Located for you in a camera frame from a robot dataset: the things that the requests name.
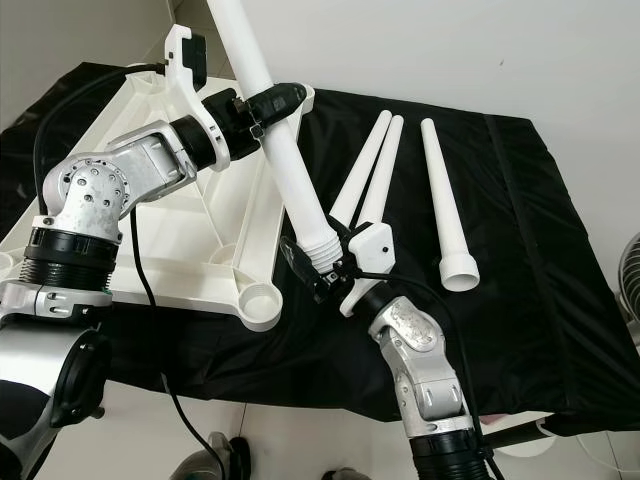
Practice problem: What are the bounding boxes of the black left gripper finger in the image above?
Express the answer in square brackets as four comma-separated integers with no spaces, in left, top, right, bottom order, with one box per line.
[250,83,311,129]

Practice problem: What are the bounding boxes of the white plastic table top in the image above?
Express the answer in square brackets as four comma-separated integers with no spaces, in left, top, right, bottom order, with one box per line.
[0,62,316,334]

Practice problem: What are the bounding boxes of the grey right robot leg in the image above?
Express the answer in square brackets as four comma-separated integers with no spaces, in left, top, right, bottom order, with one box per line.
[320,465,376,480]

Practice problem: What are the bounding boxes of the grey robot leg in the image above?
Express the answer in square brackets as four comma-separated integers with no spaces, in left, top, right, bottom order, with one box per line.
[175,432,251,480]
[320,465,376,480]

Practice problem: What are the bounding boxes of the black table cloth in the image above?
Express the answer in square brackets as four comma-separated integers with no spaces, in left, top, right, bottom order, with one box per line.
[0,65,640,436]

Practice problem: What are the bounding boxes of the grey left robot leg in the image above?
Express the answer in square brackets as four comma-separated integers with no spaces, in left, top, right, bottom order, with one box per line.
[175,432,251,480]

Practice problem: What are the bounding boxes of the black metal table leg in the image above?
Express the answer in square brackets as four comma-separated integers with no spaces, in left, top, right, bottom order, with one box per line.
[485,415,561,451]

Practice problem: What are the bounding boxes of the white round fan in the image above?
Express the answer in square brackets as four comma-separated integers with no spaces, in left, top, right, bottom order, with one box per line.
[615,232,640,321]

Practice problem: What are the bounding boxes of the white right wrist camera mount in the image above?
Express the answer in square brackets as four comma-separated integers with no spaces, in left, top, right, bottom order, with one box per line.
[338,222,396,319]

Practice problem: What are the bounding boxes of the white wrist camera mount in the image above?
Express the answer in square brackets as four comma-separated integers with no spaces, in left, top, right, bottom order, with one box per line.
[165,25,233,171]
[338,222,396,319]

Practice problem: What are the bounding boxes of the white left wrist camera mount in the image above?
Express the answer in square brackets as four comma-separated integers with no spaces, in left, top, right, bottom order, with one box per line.
[165,25,233,171]

